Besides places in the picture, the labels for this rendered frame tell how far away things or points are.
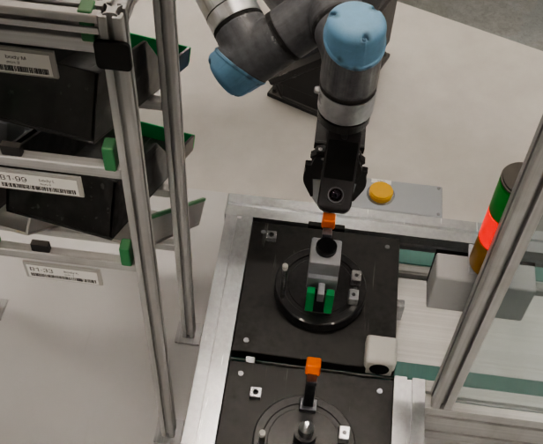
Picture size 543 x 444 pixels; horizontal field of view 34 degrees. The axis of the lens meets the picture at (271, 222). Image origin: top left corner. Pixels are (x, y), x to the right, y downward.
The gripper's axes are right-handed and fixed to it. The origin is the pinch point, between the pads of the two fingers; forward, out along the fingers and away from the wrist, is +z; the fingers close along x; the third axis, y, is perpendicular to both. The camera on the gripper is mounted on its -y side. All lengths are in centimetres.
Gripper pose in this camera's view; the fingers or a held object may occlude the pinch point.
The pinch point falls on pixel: (330, 211)
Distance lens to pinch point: 132.7
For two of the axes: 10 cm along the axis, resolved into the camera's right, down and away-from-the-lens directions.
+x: -9.9, -1.2, 0.4
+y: 1.2, -7.9, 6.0
